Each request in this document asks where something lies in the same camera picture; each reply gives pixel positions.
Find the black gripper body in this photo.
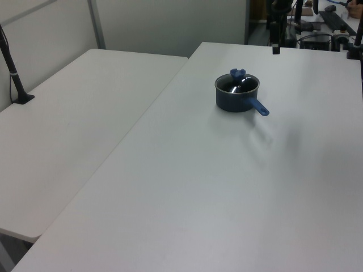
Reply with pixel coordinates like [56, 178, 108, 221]
[269, 11, 288, 48]

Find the glass lid with blue knob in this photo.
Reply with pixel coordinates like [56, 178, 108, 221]
[215, 67, 260, 95]

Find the person's bare hand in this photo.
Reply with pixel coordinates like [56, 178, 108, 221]
[347, 0, 363, 19]

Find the thin black background pole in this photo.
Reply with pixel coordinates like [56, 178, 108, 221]
[294, 0, 303, 23]

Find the black computer box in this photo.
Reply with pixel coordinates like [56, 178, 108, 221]
[299, 33, 333, 52]

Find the black keyboard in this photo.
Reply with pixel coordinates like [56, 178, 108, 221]
[318, 10, 357, 36]

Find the white side table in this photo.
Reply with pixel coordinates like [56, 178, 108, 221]
[0, 48, 189, 243]

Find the blue saucepan with handle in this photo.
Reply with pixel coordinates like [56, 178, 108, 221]
[214, 73, 271, 117]

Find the black camera stand with clamp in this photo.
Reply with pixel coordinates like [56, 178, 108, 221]
[346, 16, 363, 60]

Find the grey partition post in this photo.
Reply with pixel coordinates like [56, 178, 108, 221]
[87, 0, 107, 50]

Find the black camera stand with flat base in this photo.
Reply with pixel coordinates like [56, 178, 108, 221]
[0, 24, 36, 105]

